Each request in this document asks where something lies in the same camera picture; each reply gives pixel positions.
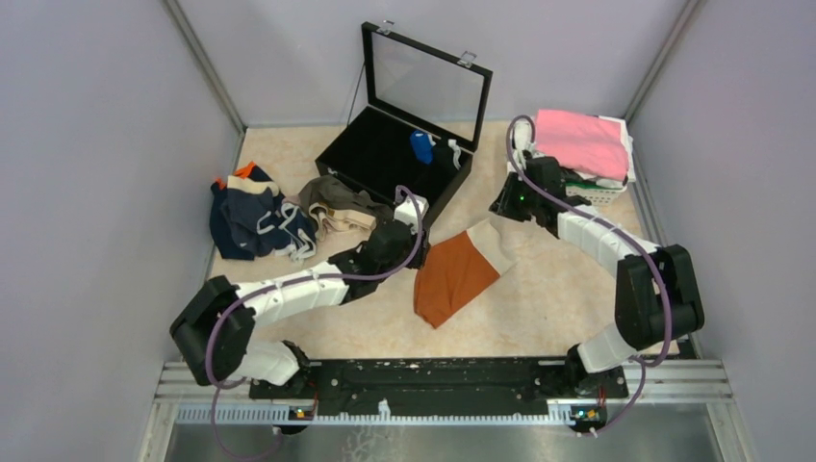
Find olive beige underwear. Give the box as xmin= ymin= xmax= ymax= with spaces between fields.
xmin=297 ymin=175 xmax=394 ymax=242

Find navy blue clothes pile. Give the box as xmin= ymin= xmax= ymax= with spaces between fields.
xmin=209 ymin=162 xmax=317 ymax=262

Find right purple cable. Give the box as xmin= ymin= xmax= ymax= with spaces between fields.
xmin=505 ymin=115 xmax=674 ymax=441

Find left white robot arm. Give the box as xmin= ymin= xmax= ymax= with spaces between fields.
xmin=169 ymin=219 xmax=429 ymax=398

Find purple cable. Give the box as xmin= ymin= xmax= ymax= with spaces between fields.
xmin=203 ymin=185 xmax=427 ymax=462
xmin=505 ymin=115 xmax=674 ymax=441

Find blue rolled underwear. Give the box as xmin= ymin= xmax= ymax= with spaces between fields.
xmin=409 ymin=130 xmax=434 ymax=165

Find black white rolled underwear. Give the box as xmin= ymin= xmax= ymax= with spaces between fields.
xmin=431 ymin=139 xmax=461 ymax=174

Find orange underwear white waistband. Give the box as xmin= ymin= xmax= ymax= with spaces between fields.
xmin=413 ymin=219 xmax=516 ymax=328

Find pink folded cloth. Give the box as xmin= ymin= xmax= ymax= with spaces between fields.
xmin=535 ymin=109 xmax=629 ymax=182

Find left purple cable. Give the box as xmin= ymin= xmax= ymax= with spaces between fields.
xmin=203 ymin=185 xmax=427 ymax=462

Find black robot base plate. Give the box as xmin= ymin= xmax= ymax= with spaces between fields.
xmin=249 ymin=356 xmax=628 ymax=417

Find black box glass lid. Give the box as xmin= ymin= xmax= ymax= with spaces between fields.
xmin=316 ymin=22 xmax=494 ymax=226

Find white plastic basket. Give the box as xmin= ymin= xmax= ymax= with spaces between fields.
xmin=505 ymin=115 xmax=636 ymax=206

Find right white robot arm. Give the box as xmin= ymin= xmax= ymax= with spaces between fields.
xmin=490 ymin=157 xmax=704 ymax=397

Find white clothes in basket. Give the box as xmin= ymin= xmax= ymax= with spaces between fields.
xmin=510 ymin=109 xmax=636 ymax=190

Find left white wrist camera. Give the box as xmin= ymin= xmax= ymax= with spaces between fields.
xmin=394 ymin=196 xmax=428 ymax=233

